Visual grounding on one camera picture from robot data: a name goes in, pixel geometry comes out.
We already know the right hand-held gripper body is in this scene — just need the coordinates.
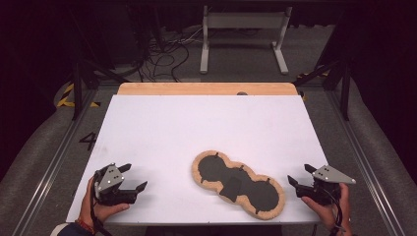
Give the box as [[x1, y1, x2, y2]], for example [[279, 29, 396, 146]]
[[296, 164, 357, 206]]

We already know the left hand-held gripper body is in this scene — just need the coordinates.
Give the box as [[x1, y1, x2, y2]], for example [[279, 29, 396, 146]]
[[93, 162, 139, 207]]

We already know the person's left hand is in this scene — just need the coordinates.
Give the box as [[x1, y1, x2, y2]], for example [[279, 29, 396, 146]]
[[79, 176, 131, 226]]

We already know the person's right hand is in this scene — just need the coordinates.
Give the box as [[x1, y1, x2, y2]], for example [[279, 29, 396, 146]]
[[301, 182, 353, 236]]

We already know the white board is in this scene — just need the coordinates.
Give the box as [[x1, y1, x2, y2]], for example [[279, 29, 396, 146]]
[[66, 94, 329, 225]]

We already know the black metal stand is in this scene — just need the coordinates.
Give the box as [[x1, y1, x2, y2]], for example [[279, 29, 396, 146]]
[[293, 55, 352, 121], [65, 6, 130, 121]]

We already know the wooden table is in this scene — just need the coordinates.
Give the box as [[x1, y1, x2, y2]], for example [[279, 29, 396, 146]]
[[116, 82, 299, 96]]

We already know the aluminium floor rail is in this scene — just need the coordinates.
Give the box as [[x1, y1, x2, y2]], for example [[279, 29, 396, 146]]
[[12, 88, 101, 236], [325, 88, 408, 236]]

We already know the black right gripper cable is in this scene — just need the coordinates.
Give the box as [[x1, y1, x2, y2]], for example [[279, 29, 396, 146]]
[[324, 188, 346, 236]]

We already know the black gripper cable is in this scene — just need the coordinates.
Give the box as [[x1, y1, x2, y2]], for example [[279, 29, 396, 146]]
[[89, 175, 113, 236], [324, 188, 346, 236]]

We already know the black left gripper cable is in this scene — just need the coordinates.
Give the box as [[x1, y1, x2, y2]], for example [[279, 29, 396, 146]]
[[89, 175, 113, 236]]

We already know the red bracelet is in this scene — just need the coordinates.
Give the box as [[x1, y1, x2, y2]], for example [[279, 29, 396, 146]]
[[76, 217, 96, 234]]

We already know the tangle of floor cables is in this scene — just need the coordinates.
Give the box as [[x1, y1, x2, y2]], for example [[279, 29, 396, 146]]
[[136, 27, 205, 83]]

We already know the white metal stand frame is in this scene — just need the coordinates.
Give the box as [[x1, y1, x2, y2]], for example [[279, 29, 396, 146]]
[[199, 5, 293, 76]]

